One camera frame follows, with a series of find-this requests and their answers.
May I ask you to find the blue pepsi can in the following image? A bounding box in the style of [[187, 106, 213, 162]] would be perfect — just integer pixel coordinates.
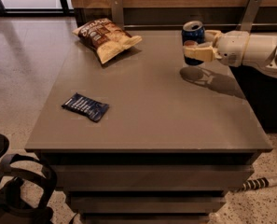
[[181, 20, 206, 67]]

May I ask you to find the brown white chip bag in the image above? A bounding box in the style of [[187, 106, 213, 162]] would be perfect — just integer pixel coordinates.
[[73, 18, 142, 64]]

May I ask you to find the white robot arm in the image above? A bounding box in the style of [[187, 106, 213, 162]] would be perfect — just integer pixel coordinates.
[[183, 30, 277, 78]]

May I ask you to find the dark blue snack packet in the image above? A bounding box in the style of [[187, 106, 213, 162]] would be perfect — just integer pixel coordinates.
[[62, 92, 109, 122]]

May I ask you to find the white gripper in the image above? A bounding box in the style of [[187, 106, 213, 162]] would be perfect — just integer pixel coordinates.
[[184, 30, 250, 67]]

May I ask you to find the left metal bracket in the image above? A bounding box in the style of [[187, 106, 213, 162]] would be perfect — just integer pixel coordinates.
[[110, 0, 124, 28]]

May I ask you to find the metal bracket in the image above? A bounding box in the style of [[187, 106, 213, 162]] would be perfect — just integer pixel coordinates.
[[239, 0, 262, 32], [110, 0, 124, 28]]

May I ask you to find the grey drawer cabinet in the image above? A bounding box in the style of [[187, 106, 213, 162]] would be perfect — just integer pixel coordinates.
[[26, 31, 270, 224]]

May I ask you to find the black backpack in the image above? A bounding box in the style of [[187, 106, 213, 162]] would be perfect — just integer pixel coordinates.
[[0, 154, 57, 224]]

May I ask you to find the right metal bracket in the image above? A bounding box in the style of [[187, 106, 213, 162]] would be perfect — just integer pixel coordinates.
[[239, 0, 262, 32]]

